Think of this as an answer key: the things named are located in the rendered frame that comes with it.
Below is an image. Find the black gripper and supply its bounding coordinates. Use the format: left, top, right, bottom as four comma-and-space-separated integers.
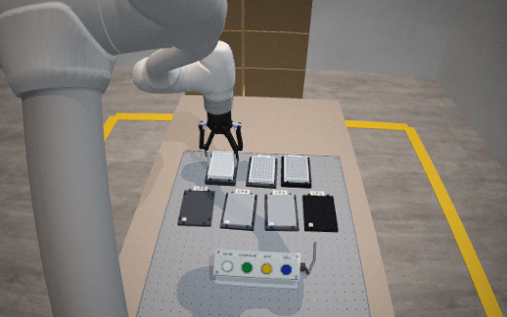
199, 111, 243, 167

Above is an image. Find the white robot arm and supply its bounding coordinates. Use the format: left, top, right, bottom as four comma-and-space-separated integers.
0, 0, 235, 317

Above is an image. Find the white button panel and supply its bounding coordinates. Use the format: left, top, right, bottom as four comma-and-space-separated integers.
213, 242, 316, 290

